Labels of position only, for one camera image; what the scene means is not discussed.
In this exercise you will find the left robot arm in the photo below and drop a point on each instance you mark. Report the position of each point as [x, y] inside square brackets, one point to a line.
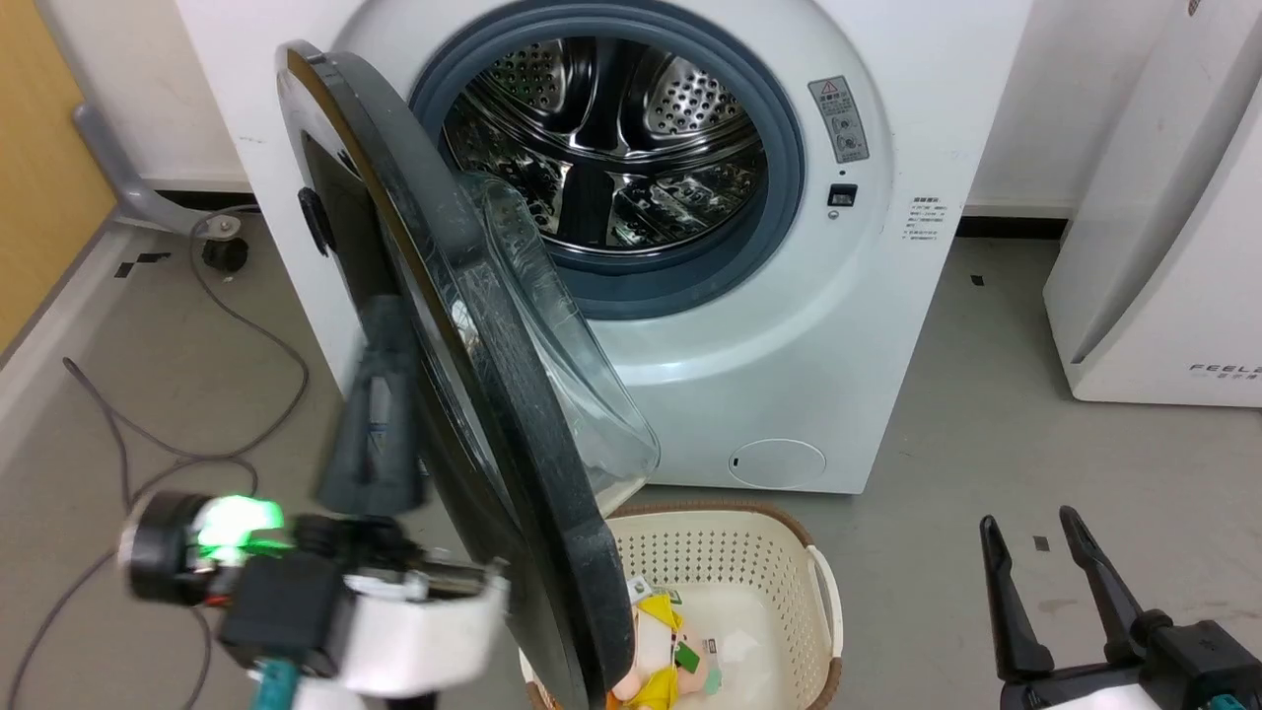
[168, 547]

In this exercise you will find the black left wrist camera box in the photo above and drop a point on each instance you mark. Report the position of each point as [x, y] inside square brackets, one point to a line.
[281, 611]

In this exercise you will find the dark round washing machine door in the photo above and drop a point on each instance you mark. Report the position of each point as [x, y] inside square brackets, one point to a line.
[513, 434]

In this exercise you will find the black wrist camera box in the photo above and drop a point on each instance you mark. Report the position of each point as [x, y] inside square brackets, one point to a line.
[1208, 656]
[281, 611]

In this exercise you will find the yellow and pink doll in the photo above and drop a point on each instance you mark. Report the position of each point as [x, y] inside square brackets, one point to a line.
[663, 663]

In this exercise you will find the grey warning label sticker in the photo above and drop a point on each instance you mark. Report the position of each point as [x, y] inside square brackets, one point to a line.
[840, 118]

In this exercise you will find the white standing appliance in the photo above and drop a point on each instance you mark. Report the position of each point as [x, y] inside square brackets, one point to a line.
[1163, 247]

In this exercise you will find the round white filter cover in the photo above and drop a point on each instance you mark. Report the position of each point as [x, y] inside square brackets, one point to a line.
[779, 463]

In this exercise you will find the grey rubber door gasket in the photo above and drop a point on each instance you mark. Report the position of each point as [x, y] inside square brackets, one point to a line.
[680, 286]

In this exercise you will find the yellow wooden panel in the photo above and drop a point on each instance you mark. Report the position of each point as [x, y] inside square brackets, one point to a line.
[39, 148]

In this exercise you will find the cream perforated laundry basket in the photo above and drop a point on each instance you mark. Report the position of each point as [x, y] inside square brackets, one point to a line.
[749, 562]

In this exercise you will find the white front-load washing machine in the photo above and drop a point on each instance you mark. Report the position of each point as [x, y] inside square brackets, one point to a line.
[808, 335]

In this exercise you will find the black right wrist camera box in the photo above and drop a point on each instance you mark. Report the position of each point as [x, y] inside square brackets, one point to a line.
[1208, 656]

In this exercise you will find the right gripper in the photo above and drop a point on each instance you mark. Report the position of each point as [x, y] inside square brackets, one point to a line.
[1085, 692]

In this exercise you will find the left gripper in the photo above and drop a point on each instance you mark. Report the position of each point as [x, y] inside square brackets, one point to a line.
[424, 626]

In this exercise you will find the black door latch socket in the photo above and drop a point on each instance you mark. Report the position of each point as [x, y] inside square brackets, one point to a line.
[841, 195]

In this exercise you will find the stainless steel washer drum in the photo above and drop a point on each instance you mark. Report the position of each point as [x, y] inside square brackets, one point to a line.
[631, 128]

